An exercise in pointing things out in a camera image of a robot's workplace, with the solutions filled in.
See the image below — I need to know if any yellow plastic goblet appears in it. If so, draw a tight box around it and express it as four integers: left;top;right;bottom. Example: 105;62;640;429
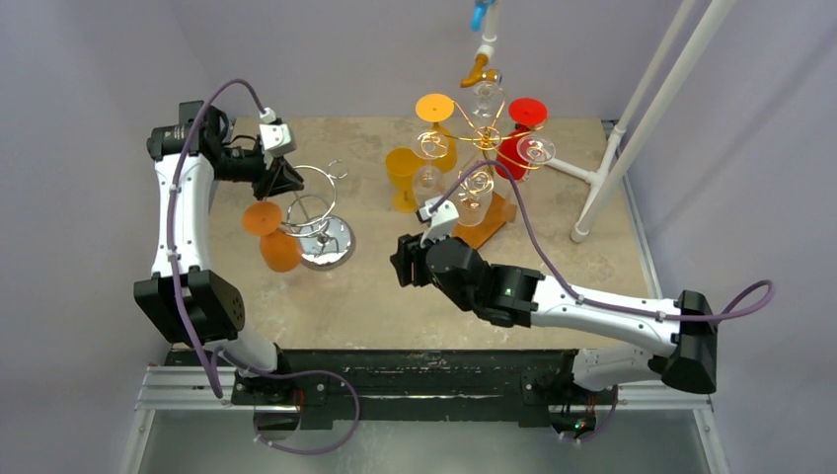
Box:
385;147;423;213
412;93;458;173

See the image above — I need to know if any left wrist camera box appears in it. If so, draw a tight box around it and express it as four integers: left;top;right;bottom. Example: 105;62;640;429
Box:
259;107;297;158

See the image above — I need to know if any red plastic wine glass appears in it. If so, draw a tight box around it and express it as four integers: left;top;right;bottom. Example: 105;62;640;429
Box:
495;97;548;181

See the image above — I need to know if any brass faucet with blue handle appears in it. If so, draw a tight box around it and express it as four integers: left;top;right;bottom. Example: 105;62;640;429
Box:
460;0;501;88

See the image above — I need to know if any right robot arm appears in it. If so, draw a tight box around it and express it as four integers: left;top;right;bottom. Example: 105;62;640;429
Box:
390;235;718;402

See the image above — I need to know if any gold rack with wooden base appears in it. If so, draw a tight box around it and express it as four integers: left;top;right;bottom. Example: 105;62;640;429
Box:
414;82;555;248

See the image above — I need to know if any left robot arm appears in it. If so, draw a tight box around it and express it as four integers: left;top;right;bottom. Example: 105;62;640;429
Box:
133;101;304;404

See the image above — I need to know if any clear tall flute glass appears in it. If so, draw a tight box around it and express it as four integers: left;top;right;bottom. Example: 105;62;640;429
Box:
509;133;556;197

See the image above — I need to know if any clear short glass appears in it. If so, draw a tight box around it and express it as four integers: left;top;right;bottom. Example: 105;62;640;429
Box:
453;165;495;227
470;80;505;126

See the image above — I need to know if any clear wine glass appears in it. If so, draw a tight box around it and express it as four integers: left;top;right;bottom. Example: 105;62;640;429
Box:
412;129;449;206

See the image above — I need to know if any white pvc pipe frame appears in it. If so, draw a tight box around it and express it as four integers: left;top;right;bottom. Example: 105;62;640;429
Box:
477;0;739;245

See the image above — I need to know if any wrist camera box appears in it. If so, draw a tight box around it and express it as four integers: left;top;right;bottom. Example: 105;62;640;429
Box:
259;107;297;158
417;197;459;248

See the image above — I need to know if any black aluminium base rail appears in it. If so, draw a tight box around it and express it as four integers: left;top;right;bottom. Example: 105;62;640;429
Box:
136;350;710;431

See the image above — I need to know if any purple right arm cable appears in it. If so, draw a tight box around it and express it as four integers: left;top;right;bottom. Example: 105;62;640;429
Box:
427;160;776;446

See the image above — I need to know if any chrome wine glass rack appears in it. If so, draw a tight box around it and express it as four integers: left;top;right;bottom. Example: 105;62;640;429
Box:
281;159;357;272

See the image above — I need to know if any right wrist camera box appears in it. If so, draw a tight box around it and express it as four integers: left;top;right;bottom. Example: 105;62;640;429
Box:
417;197;459;248

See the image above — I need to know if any orange plastic goblet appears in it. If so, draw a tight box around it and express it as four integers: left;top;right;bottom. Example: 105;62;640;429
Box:
242;200;302;273

